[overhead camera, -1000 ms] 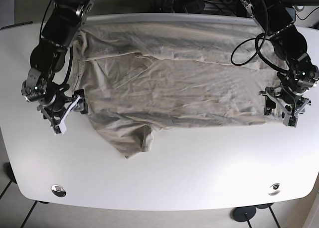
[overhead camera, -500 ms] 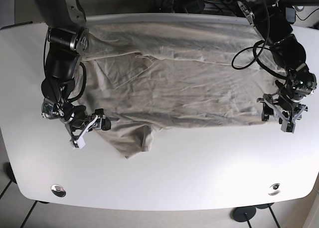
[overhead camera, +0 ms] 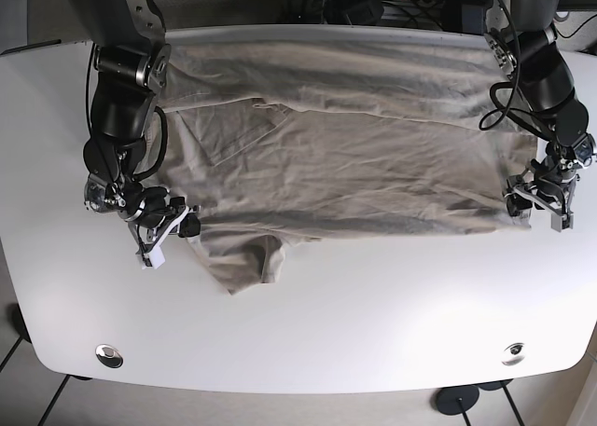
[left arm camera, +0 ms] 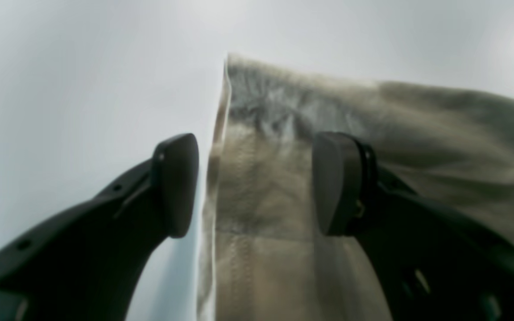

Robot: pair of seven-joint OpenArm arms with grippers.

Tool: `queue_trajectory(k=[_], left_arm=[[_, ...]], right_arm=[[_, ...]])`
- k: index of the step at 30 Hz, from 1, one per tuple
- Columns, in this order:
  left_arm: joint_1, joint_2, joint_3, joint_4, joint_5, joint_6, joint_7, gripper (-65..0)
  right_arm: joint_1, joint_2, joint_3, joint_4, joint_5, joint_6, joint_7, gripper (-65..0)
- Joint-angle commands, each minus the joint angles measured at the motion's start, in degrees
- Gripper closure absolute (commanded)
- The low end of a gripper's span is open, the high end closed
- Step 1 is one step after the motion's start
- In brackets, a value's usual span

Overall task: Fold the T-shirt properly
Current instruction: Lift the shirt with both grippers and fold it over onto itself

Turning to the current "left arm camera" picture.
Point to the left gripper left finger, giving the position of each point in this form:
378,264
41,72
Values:
84,263

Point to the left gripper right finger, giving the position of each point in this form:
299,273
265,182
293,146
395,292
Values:
432,262

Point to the cream white T-shirt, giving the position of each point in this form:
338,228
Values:
263,256

